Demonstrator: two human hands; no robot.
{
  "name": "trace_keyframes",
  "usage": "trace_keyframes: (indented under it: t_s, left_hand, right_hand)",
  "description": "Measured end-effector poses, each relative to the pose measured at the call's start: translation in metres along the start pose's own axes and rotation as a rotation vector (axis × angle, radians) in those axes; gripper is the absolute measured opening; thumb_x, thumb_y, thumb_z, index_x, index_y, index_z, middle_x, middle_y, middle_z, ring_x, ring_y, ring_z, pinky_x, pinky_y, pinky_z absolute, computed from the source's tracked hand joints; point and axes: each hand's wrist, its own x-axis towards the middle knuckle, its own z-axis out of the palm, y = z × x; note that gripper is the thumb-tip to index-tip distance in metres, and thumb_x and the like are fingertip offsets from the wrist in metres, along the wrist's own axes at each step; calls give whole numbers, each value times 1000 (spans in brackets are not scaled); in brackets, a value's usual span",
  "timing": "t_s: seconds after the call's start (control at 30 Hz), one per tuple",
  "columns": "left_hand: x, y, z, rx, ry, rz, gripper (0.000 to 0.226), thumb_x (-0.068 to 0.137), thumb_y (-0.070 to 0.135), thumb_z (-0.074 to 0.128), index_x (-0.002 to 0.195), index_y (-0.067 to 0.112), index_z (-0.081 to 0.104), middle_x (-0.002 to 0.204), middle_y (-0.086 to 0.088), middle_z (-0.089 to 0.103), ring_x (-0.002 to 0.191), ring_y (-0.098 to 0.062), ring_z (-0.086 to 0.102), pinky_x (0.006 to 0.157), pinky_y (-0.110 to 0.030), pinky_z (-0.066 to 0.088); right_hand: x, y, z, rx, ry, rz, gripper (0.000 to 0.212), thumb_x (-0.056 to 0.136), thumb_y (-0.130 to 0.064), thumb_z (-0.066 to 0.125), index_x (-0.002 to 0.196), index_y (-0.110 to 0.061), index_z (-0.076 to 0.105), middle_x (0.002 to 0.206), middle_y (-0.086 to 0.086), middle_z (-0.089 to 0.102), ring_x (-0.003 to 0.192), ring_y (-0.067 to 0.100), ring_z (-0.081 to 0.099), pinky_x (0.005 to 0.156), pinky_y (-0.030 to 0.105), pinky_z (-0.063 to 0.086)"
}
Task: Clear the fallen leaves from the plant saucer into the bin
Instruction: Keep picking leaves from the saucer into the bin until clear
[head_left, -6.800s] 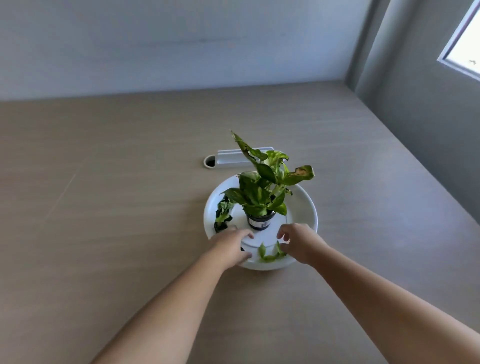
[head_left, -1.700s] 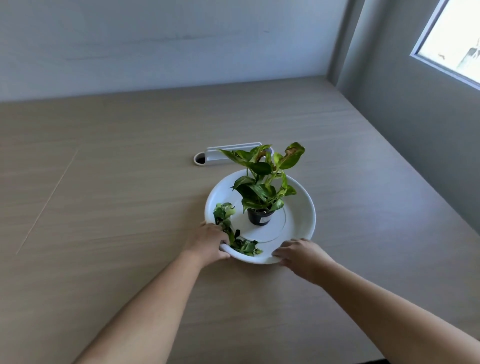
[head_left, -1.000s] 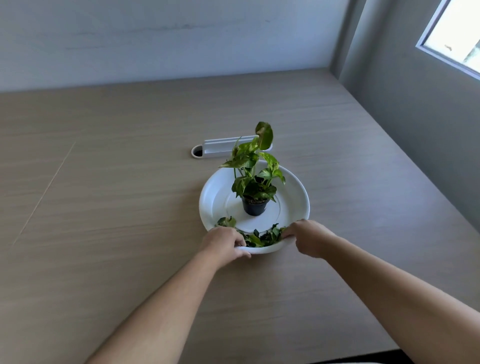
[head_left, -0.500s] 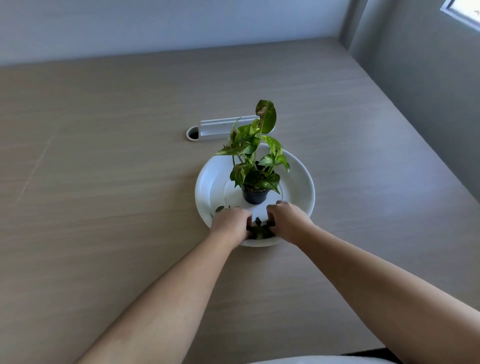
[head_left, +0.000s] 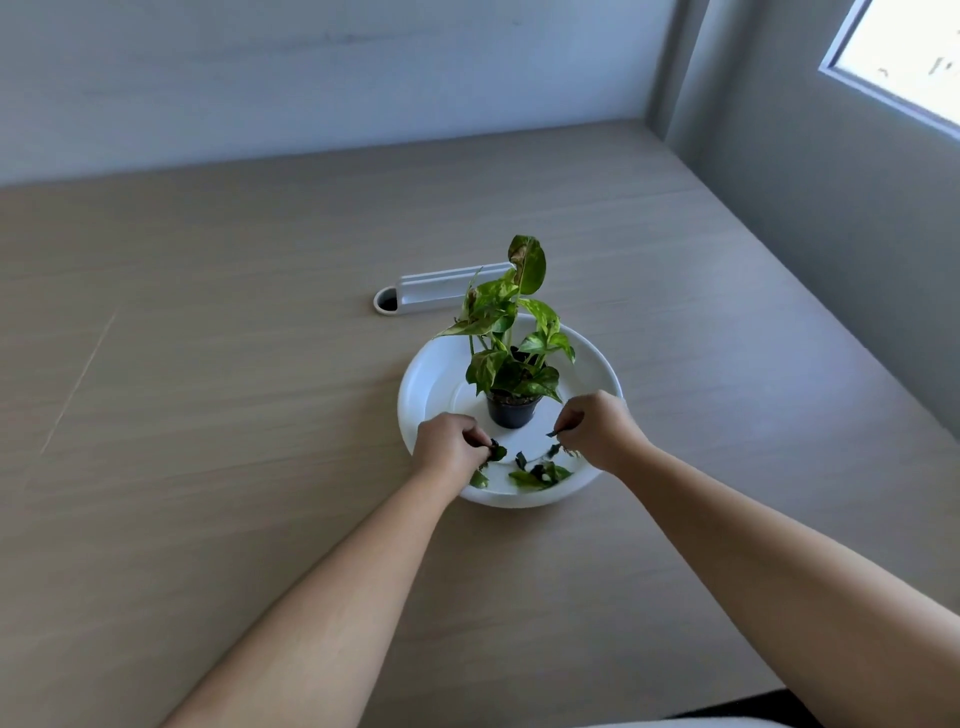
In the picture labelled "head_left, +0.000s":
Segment person's right forearm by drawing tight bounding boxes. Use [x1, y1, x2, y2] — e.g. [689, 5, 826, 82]
[602, 441, 960, 728]

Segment person's left hand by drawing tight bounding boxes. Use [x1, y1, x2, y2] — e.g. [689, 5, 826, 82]
[411, 412, 496, 490]

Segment white desk cable cover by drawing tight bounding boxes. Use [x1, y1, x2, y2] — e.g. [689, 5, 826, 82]
[372, 261, 517, 317]

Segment heap of green cut leaves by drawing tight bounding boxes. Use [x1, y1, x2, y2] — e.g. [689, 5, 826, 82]
[507, 451, 576, 493]

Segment person's right hand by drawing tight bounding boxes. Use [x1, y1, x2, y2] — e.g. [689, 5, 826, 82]
[553, 390, 652, 476]

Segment window with white frame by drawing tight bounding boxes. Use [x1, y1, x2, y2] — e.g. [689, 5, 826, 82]
[818, 0, 960, 141]

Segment green plant in black pot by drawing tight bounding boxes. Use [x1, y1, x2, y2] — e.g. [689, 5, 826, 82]
[435, 234, 577, 431]

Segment white round plastic tray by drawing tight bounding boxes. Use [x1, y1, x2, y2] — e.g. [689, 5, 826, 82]
[396, 312, 624, 510]

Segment person's left forearm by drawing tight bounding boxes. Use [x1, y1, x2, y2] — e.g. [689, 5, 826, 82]
[159, 463, 470, 728]

